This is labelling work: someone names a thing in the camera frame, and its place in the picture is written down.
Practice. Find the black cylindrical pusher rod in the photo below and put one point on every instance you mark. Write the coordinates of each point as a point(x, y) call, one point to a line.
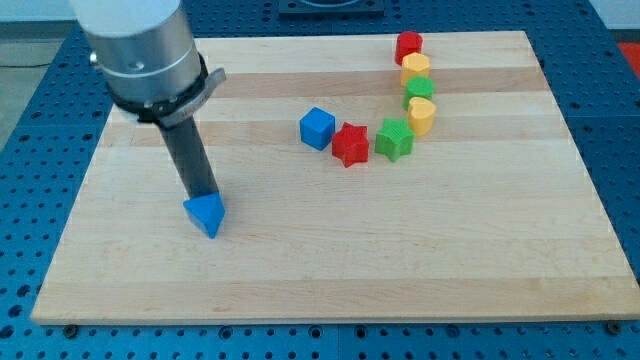
point(187, 151)

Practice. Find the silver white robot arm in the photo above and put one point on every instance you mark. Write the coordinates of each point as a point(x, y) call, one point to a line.
point(153, 70)

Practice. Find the blue triangle block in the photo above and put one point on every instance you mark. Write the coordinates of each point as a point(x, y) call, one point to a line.
point(206, 213)

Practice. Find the blue cube block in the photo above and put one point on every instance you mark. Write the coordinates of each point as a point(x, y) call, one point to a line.
point(317, 128)

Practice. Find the red star block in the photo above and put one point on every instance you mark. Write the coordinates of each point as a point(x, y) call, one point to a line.
point(350, 144)

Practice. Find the green star block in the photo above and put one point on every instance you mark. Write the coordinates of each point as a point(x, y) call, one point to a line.
point(395, 139)

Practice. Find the yellow heart block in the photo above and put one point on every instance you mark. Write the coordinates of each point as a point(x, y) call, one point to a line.
point(421, 114)

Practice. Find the green cylinder block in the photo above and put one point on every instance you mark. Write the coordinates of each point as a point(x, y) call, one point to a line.
point(418, 86)

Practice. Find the yellow hexagon block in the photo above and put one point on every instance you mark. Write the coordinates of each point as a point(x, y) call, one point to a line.
point(414, 64)

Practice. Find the red cylinder block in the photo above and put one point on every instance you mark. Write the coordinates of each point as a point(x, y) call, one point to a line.
point(407, 42)

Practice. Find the wooden board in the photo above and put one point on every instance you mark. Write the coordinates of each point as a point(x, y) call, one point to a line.
point(491, 218)

